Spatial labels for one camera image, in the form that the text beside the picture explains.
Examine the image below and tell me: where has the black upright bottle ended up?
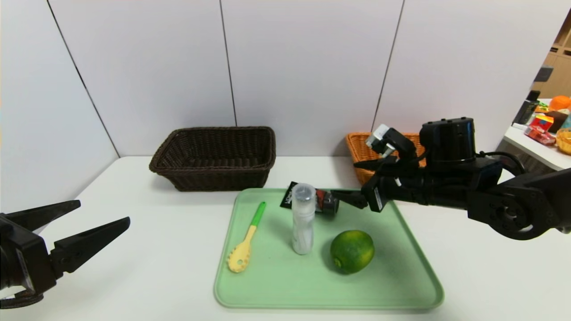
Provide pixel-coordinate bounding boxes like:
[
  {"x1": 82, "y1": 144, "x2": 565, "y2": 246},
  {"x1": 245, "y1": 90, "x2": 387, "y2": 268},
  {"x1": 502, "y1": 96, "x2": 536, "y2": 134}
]
[{"x1": 512, "y1": 91, "x2": 540, "y2": 125}]

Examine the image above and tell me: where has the dark brown box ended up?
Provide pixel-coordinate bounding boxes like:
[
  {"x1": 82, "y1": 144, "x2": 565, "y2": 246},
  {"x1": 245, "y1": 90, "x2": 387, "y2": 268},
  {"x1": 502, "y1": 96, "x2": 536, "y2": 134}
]
[{"x1": 543, "y1": 111, "x2": 568, "y2": 133}]

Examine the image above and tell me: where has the translucent white plastic bottle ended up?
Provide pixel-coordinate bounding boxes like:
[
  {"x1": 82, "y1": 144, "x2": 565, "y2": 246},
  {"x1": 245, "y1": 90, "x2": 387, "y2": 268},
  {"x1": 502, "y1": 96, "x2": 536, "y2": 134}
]
[{"x1": 291, "y1": 183, "x2": 317, "y2": 255}]

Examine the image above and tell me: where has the wooden shelf unit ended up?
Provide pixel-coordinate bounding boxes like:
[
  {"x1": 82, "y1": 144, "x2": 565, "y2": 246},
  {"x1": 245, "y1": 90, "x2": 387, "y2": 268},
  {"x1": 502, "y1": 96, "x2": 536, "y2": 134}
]
[{"x1": 531, "y1": 9, "x2": 571, "y2": 99}]

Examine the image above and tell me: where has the red yellow toy box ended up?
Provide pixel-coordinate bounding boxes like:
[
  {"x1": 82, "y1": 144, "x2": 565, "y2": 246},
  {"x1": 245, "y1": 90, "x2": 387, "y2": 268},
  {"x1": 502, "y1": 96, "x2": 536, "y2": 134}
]
[{"x1": 530, "y1": 114, "x2": 554, "y2": 132}]

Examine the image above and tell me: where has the yellow bowl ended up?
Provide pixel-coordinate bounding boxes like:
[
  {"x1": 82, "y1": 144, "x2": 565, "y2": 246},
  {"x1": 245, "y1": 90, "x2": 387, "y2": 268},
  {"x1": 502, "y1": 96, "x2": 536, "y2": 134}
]
[{"x1": 554, "y1": 128, "x2": 571, "y2": 156}]

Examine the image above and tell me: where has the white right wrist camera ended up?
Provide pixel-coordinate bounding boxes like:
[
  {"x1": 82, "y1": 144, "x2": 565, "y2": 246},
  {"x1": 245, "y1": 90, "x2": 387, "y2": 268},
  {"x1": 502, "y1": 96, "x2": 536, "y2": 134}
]
[{"x1": 365, "y1": 124, "x2": 418, "y2": 161}]

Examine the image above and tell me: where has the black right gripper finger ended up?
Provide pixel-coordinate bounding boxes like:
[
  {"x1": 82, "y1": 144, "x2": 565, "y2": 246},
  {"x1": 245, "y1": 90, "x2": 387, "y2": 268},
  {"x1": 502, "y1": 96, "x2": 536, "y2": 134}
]
[
  {"x1": 330, "y1": 189, "x2": 368, "y2": 209},
  {"x1": 353, "y1": 155, "x2": 398, "y2": 170}
]

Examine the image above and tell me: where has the light green plastic tray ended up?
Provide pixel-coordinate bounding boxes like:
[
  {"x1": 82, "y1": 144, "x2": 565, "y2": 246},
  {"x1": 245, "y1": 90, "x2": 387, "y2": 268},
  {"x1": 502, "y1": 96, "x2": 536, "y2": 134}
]
[{"x1": 214, "y1": 188, "x2": 445, "y2": 310}]

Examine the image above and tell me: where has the yellow pasta spoon green handle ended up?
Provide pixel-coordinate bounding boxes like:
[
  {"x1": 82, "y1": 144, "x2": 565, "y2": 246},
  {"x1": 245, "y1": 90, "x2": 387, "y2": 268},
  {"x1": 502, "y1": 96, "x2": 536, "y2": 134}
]
[{"x1": 228, "y1": 202, "x2": 267, "y2": 273}]

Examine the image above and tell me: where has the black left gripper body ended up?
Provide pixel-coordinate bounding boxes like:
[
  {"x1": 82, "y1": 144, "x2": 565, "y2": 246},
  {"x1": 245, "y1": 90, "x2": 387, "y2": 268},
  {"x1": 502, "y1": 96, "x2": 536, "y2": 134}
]
[{"x1": 0, "y1": 213, "x2": 57, "y2": 294}]

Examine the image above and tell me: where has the dark brown wicker basket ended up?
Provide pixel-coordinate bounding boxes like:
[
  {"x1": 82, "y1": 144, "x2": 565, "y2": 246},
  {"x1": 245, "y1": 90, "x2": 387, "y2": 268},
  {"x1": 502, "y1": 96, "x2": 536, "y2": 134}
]
[{"x1": 149, "y1": 127, "x2": 277, "y2": 192}]

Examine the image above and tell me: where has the red snack packet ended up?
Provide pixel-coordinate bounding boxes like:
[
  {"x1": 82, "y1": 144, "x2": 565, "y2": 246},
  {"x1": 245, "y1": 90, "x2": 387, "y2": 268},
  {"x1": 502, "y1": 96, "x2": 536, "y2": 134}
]
[{"x1": 524, "y1": 126, "x2": 556, "y2": 146}]

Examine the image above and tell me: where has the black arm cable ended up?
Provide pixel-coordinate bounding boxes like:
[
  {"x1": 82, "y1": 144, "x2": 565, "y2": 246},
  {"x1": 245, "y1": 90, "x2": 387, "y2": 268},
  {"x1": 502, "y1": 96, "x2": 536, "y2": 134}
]
[{"x1": 475, "y1": 151, "x2": 527, "y2": 175}]

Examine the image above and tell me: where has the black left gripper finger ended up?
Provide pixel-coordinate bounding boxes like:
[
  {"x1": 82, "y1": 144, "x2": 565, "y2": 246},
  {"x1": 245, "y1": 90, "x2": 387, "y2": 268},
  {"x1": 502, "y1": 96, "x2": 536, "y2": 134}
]
[
  {"x1": 50, "y1": 216, "x2": 131, "y2": 280},
  {"x1": 5, "y1": 200, "x2": 81, "y2": 232}
]

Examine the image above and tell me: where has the black red face wash tube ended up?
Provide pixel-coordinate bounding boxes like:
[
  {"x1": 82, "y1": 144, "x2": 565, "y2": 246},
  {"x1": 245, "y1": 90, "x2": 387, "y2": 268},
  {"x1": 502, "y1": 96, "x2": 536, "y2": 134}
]
[{"x1": 280, "y1": 181, "x2": 340, "y2": 215}]

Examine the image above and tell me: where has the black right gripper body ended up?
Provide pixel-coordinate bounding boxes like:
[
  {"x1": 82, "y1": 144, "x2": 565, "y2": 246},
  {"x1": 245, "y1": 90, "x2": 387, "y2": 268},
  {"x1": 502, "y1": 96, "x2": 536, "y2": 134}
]
[{"x1": 361, "y1": 172, "x2": 426, "y2": 213}]

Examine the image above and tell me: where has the orange wicker basket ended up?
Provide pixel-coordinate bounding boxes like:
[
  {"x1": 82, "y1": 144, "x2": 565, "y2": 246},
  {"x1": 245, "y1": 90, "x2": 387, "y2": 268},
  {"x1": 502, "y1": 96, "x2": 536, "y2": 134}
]
[{"x1": 346, "y1": 132, "x2": 429, "y2": 185}]

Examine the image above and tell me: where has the green lime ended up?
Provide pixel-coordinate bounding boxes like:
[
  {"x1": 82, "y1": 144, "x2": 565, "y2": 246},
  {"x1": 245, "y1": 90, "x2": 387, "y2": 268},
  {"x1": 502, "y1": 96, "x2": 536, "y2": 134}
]
[{"x1": 330, "y1": 230, "x2": 375, "y2": 274}]

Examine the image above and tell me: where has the white side table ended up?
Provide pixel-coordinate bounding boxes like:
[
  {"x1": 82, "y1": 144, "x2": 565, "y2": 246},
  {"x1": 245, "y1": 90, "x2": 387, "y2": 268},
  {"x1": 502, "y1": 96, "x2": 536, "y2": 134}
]
[{"x1": 503, "y1": 98, "x2": 571, "y2": 171}]

